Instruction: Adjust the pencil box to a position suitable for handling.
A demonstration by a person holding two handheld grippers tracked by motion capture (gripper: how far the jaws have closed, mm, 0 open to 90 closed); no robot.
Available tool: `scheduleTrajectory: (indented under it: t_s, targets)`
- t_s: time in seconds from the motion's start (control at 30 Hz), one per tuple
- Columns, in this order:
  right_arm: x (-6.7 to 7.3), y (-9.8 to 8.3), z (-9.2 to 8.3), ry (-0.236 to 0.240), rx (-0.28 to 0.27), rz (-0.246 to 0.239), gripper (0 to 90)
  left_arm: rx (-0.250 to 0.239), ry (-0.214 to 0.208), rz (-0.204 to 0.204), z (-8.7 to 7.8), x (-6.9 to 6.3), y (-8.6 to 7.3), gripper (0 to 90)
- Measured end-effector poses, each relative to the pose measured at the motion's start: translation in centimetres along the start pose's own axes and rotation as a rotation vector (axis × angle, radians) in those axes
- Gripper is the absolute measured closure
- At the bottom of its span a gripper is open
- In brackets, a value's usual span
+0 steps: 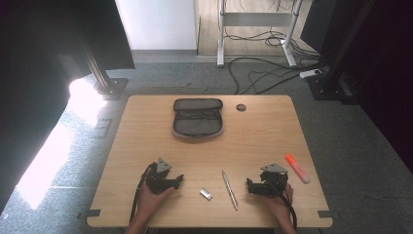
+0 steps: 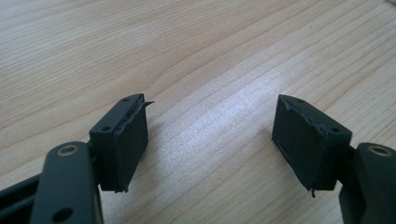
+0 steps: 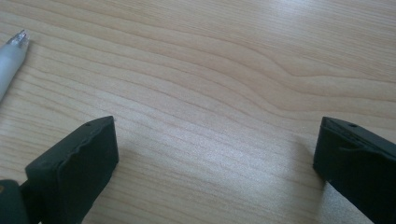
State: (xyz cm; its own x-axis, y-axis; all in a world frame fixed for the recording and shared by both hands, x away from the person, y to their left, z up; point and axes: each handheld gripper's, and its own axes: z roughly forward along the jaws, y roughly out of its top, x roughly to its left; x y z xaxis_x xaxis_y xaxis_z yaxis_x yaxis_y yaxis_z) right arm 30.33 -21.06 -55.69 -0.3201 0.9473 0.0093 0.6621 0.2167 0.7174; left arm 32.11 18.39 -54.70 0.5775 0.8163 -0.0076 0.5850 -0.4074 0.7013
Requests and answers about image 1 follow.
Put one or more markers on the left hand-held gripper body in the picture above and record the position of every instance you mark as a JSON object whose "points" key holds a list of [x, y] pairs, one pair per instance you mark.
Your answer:
{"points": [[157, 182]]}

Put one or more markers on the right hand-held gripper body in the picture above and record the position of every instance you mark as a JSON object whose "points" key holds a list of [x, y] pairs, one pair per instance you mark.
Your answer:
{"points": [[274, 182]]}

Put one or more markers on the silver white pen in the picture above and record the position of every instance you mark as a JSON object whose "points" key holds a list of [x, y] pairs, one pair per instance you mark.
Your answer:
{"points": [[230, 190]]}

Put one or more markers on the orange highlighter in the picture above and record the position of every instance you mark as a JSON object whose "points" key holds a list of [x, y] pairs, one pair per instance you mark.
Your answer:
{"points": [[297, 168]]}

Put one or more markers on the white eraser blue label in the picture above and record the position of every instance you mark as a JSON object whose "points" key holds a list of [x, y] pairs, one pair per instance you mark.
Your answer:
{"points": [[206, 194]]}

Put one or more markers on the white pencil case grey lining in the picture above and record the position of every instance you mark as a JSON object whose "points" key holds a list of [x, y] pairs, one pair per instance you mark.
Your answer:
{"points": [[197, 126]]}

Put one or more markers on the person's left hand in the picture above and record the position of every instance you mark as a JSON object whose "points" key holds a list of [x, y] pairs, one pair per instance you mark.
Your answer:
{"points": [[149, 203]]}

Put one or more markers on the person's right hand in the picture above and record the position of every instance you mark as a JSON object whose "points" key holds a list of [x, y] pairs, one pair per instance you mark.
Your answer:
{"points": [[279, 206]]}

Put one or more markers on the grey floor outlet cover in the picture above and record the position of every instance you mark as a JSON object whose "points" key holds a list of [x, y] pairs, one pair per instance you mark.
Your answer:
{"points": [[101, 128]]}

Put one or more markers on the black metal stand with base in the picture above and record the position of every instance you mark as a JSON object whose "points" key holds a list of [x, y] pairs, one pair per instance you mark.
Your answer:
{"points": [[329, 86], [108, 86]]}

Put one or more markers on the white power strip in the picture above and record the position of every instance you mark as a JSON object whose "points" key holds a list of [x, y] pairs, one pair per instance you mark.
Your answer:
{"points": [[310, 73]]}

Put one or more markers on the black curtain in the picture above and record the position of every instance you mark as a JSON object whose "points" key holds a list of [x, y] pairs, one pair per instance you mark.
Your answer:
{"points": [[386, 81], [39, 65]]}

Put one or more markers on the white metal desk frame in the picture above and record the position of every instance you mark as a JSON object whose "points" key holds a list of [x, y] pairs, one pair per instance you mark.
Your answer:
{"points": [[256, 19]]}

